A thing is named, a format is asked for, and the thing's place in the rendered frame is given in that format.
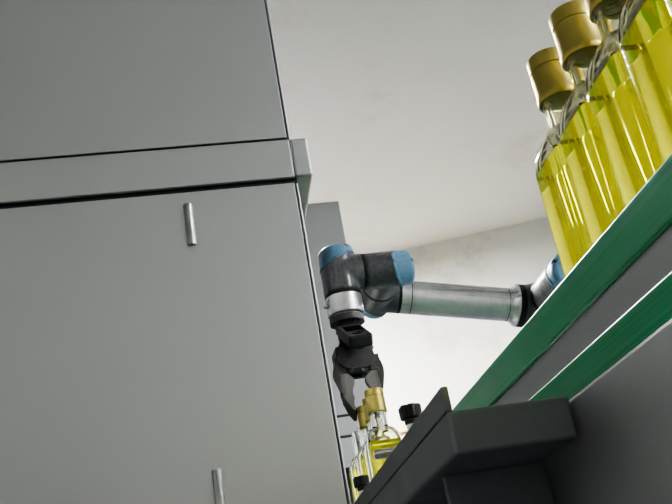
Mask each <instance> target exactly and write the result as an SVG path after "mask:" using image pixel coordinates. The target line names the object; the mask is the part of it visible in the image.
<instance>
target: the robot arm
mask: <svg viewBox="0 0 672 504"><path fill-rule="evenodd" d="M318 258H319V267H320V271H319V273H320V275H321V280H322V286H323V292H324V297H325V302H326V304H324V305H323V308H324V309H327V314H328V319H329V322H330V327H331V328H332V329H334V330H335V331H336V335H338V341H339V345H338V347H335V350H334V352H333V355H332V362H333V379H334V382H335V384H336V386H337V388H338V389H339V392H340V397H341V400H342V402H343V406H344V407H345V409H346V411H347V413H348V414H349V416H350V417H351V418H352V419H353V421H357V408H356V406H355V403H354V401H355V396H354V394H353V387H354V385H355V379H362V378H365V383H366V386H367V387H368V388H374V387H381V388H383V389H384V367H383V364H382V362H381V360H380V359H379V355H378V353H376V354H374V352H373V348H374V346H372V345H373V335H372V333H371V332H369V331H368V330H367V329H365V328H364V327H363V326H361V325H362V324H364V323H365V317H364V316H366V317H368V318H371V319H378V318H381V317H383V316H384V315H385V314H387V313H397V314H411V315H424V316H438V317H452V318H465V319H479V320H492V321H506V322H508V323H509V324H510V325H511V326H512V327H523V326H524V325H525V324H526V323H527V322H528V321H529V319H530V318H531V317H532V316H533V315H534V314H535V312H536V311H537V310H538V309H539V308H540V307H541V305H542V304H543V303H544V302H545V301H546V299H547V298H548V297H549V296H550V295H551V294H552V292H553V291H554V290H555V289H556V288H557V287H558V285H559V284H560V283H561V282H562V281H563V280H564V278H565V276H564V272H563V269H562V265H561V262H560V258H559V255H558V254H556V255H555V256H554V257H553V258H552V259H551V260H550V261H549V262H548V263H547V264H546V266H545V269H544V270H543V272H542V273H541V274H540V276H539V277H538V278H537V280H536V281H535V282H533V283H530V284H525V285H523V284H514V285H513V286H512V287H511V288H501V287H488V286H475V285H461V284H448V283H435V282H421V281H414V279H415V265H414V260H413V257H412V255H411V253H410V252H409V251H407V250H397V251H394V250H391V251H385V252H375V253H365V254H355V253H354V251H353V249H352V247H351V246H350V245H348V244H342V243H337V244H332V245H329V246H326V247H325V248H323V249H322V250H321V251H320V253H319V254H318ZM367 374H368V375H367Z"/></svg>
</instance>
